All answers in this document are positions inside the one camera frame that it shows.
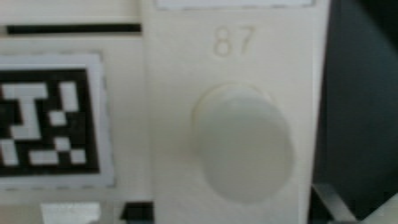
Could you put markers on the white chair back frame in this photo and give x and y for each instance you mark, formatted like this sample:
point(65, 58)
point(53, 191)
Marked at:
point(159, 108)

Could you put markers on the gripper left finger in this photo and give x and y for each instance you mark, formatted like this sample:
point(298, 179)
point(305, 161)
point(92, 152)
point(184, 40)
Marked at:
point(138, 213)

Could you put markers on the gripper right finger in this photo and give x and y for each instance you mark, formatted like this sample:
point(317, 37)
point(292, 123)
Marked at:
point(344, 203)

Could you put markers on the white chair seat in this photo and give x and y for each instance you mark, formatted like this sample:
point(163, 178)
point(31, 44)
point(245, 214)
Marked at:
point(245, 143)

